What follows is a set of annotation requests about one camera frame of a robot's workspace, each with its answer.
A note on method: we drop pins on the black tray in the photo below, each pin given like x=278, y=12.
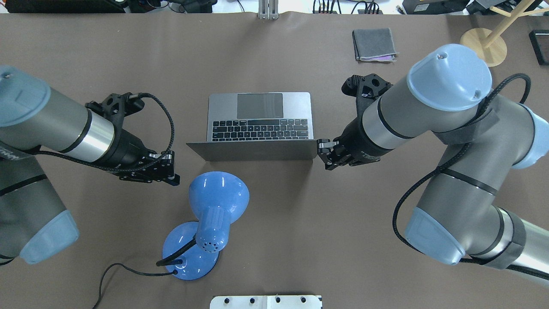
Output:
x=540, y=42

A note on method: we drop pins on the grey laptop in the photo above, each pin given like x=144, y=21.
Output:
x=272, y=126

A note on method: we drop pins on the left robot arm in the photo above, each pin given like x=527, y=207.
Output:
x=36, y=120

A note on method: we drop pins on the aluminium frame post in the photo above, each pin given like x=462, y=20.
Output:
x=268, y=10

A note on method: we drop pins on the folded grey cloth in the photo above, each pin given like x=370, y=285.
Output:
x=374, y=45

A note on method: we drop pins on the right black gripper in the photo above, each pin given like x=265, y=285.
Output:
x=357, y=146

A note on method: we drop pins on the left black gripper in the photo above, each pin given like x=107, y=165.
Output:
x=127, y=151

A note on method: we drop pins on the blue desk lamp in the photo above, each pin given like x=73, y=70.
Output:
x=191, y=249

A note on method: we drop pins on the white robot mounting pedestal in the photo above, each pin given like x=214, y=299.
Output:
x=267, y=302

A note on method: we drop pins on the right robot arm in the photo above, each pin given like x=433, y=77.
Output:
x=449, y=214

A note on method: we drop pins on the wooden mug tree stand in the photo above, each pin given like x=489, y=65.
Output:
x=488, y=44

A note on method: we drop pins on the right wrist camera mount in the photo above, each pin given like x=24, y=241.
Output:
x=366, y=89

